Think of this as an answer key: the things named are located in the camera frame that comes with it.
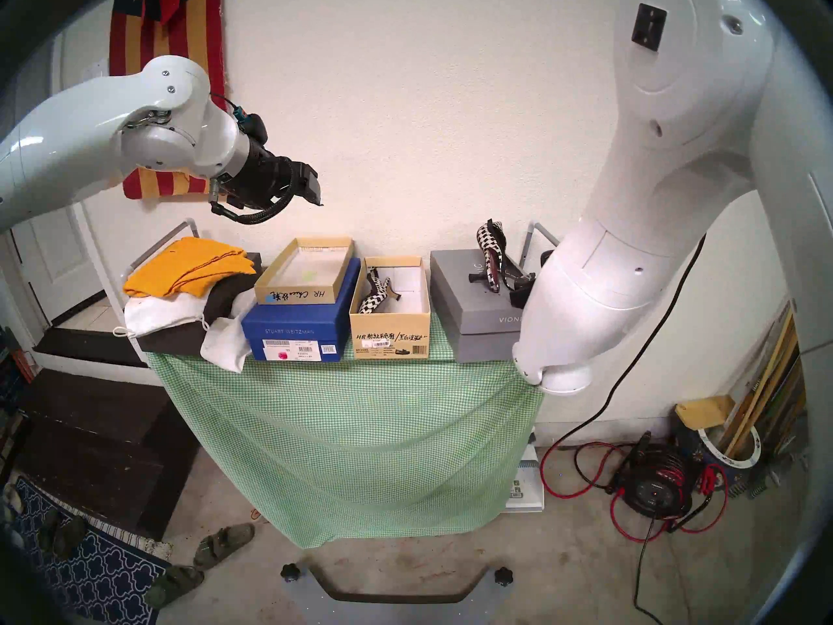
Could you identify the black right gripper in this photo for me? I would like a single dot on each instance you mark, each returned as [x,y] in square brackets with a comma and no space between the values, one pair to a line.
[522,298]

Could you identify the yellow shoe box lid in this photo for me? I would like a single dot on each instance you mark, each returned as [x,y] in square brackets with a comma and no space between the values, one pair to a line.
[286,295]

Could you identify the red yellow striped flag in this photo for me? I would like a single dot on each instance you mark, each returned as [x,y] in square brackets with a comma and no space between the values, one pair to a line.
[195,18]

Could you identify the yellow envelope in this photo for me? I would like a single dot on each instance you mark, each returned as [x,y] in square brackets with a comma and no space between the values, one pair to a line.
[706,410]

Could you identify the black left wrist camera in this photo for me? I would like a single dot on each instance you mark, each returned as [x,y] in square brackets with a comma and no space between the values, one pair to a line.
[252,125]

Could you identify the green checked tablecloth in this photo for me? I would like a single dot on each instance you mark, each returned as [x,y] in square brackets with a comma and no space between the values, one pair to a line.
[351,435]

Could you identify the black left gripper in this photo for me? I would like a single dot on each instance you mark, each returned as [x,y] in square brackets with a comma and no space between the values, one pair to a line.
[267,171]

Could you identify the blue patterned rug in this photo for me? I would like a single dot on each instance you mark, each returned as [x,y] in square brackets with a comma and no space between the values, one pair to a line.
[97,578]

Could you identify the blue patterned pot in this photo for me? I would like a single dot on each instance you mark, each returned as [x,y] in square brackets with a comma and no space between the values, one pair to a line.
[690,448]

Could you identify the yellow cardboard shoe box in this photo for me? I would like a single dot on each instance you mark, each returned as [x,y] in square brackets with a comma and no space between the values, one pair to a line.
[390,334]

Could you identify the black base knob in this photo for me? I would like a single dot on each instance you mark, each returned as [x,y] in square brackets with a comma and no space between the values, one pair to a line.
[504,575]
[291,572]

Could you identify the olive green sandal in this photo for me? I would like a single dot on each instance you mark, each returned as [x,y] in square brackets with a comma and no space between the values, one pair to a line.
[174,586]
[224,544]

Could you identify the white dust bag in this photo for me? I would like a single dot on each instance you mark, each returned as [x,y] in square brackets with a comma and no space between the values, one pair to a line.
[156,311]
[224,347]

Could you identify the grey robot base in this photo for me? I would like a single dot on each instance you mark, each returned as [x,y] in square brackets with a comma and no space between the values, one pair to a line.
[397,607]

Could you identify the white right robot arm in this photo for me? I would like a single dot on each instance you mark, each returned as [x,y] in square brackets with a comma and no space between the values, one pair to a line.
[683,142]

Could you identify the dark slipper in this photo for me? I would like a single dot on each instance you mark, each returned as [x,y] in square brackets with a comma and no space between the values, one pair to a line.
[49,532]
[73,538]

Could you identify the grey pipe table rail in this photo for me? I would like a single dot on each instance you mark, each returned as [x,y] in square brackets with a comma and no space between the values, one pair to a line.
[537,236]
[163,236]

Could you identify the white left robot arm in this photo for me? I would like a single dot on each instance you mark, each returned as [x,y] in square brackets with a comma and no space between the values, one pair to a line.
[78,142]

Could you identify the dark brown wooden steps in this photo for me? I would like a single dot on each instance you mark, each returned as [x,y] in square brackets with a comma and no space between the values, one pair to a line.
[104,448]

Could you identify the houndstooth high heel shoe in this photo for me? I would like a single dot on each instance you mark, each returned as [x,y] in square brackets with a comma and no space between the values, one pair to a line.
[489,252]
[374,298]

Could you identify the grey Vionic shoe box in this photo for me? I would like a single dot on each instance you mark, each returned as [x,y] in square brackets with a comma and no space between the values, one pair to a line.
[475,311]

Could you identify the orange folded cloth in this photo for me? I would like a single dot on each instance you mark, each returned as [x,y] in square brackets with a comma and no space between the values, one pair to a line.
[182,265]

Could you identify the white box under table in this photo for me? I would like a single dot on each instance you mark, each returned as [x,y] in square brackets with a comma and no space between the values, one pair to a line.
[526,480]

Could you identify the blue shoe box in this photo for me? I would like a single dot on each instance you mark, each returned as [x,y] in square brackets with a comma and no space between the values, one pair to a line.
[293,334]

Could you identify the white and black cloth pile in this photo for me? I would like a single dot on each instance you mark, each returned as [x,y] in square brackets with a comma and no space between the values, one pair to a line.
[176,344]

